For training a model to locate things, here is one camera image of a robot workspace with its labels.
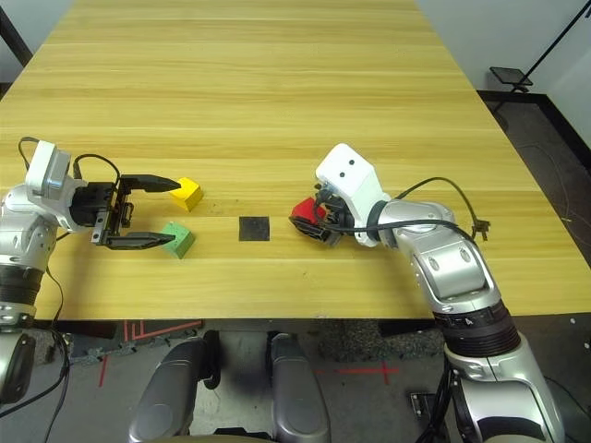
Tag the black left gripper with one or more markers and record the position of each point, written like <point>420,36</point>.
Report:
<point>92,203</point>

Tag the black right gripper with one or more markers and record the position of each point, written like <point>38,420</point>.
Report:
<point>339,217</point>

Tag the red wooden block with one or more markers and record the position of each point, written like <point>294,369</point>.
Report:
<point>307,210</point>

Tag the yellow wooden block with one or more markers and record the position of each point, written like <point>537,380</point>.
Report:
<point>189,196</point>

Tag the green wooden block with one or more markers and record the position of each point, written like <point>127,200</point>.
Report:
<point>182,242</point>

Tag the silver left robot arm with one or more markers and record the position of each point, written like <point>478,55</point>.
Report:
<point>23,240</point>

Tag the black square marker pad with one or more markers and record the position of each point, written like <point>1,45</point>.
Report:
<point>254,228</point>

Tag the speckled foam floor mat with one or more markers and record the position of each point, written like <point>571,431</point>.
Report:
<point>88,350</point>
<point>369,341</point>

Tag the grey right robot leg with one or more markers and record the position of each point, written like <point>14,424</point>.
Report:
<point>295,392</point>

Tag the grey robot leg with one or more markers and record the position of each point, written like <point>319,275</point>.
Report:
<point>171,392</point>
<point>295,392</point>

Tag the grey left robot leg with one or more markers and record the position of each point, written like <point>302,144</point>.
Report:
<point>171,392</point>

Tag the black floor plate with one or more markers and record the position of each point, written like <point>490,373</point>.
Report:
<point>422,406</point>

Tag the black metal table leg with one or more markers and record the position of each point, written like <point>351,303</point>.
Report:
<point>14,39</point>

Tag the black stand with tray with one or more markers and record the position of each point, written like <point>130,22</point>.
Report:
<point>510,76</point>

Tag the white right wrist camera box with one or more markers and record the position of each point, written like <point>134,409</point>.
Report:
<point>351,180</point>

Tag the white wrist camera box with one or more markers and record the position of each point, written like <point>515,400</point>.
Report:
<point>351,180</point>
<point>44,171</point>

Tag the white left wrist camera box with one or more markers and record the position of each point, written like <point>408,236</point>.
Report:
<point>44,171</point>

